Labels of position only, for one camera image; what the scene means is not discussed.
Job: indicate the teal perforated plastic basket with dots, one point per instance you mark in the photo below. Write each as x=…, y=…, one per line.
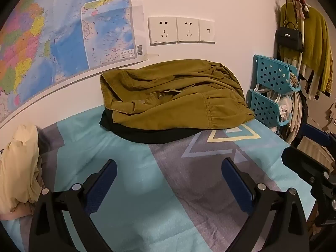
x=263, y=107
x=273, y=73

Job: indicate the colourful wall map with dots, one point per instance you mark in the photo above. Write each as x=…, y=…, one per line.
x=52, y=31

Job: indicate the black garment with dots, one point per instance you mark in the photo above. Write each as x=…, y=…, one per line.
x=157, y=136

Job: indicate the hanging olive green sweater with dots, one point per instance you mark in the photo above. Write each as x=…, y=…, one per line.
x=316, y=39

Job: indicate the hanging beige clothes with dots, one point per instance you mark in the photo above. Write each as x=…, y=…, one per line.
x=296, y=120

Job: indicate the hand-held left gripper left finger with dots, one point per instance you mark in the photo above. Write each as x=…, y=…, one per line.
x=103, y=180

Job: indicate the black handbag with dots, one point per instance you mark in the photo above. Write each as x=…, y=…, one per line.
x=288, y=36

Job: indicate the cream garment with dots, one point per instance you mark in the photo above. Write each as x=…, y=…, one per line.
x=19, y=168

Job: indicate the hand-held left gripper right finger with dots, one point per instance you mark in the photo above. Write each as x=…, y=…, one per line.
x=235, y=183

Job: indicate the teal grey printed bed sheet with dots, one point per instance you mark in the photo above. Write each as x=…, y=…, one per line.
x=170, y=178

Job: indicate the white wall socket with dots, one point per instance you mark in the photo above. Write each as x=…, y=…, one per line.
x=162, y=30
x=187, y=29

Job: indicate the olive green jacket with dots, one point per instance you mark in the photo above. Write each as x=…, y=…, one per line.
x=178, y=94

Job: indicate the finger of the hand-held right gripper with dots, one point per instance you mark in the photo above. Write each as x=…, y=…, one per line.
x=315, y=134
x=302, y=160

